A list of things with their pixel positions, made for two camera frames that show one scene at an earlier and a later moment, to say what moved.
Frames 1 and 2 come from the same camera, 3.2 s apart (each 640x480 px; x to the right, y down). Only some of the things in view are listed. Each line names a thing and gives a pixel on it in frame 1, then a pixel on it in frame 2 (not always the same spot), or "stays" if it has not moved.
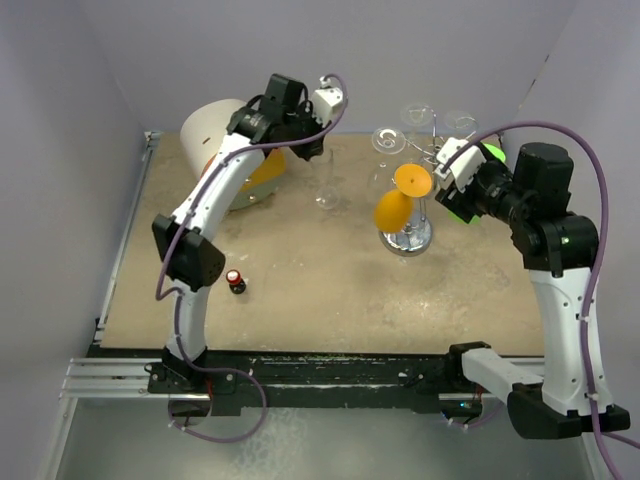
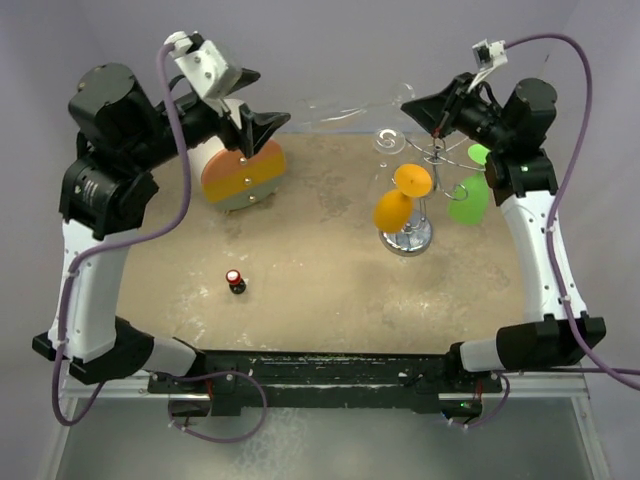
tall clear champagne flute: (327, 194) → (309, 112)
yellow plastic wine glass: (394, 208) stays
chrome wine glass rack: (417, 237) stays
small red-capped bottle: (236, 283) stays
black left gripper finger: (315, 148) → (247, 77)
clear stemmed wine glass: (386, 141) stays
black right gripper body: (493, 184) → (448, 125)
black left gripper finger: (305, 151) → (256, 128)
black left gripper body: (303, 126) → (203, 121)
